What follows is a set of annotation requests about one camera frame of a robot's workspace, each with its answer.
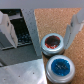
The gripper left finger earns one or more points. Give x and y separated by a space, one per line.
7 31

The blue button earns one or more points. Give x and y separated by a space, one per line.
61 68

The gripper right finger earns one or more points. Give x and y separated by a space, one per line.
74 28

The red button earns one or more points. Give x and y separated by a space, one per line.
51 42

